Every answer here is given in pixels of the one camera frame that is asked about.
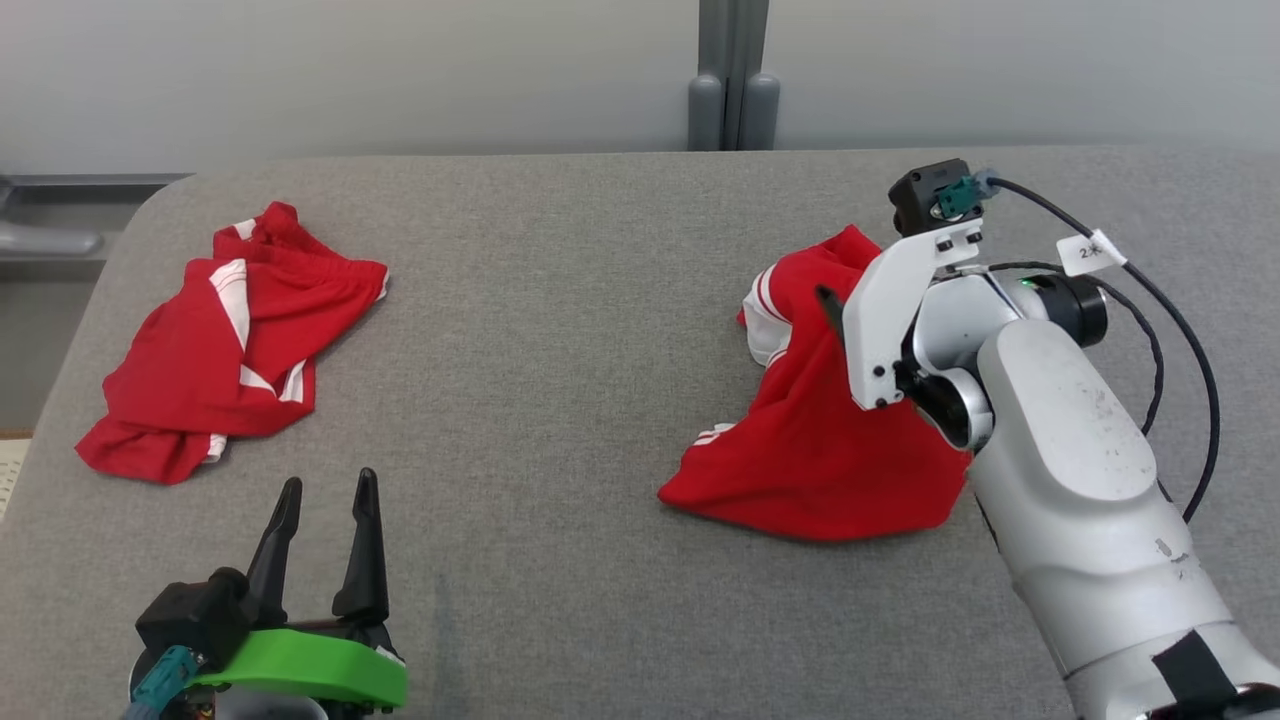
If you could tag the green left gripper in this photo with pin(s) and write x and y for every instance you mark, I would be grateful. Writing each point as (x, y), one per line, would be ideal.
(300, 668)

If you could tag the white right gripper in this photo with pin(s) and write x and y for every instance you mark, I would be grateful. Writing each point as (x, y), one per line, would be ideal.
(885, 310)

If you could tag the red and white basketball jersey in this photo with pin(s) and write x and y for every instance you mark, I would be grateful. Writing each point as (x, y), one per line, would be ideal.
(800, 450)

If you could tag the red shorts with white stripes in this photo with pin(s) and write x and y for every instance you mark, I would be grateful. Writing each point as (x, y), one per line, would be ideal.
(200, 370)

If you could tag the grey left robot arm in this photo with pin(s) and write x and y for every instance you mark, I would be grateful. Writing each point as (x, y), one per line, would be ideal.
(270, 712)

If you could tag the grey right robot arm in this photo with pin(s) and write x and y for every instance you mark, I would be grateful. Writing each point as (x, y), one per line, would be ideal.
(1080, 450)

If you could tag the grey fabric upholstered surface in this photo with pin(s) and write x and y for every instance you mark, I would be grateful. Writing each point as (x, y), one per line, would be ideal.
(560, 350)

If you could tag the white slatted basket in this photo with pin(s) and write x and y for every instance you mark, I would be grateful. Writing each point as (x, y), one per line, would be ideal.
(10, 480)

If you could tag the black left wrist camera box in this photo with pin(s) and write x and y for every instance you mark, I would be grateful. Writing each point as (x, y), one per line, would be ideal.
(190, 610)

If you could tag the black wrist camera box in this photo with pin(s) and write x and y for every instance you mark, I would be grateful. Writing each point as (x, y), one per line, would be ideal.
(920, 195)
(190, 610)

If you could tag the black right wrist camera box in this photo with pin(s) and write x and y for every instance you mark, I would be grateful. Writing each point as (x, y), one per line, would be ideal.
(920, 195)

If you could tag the grey double partition post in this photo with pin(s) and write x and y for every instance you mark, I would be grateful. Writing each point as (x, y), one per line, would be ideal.
(732, 80)

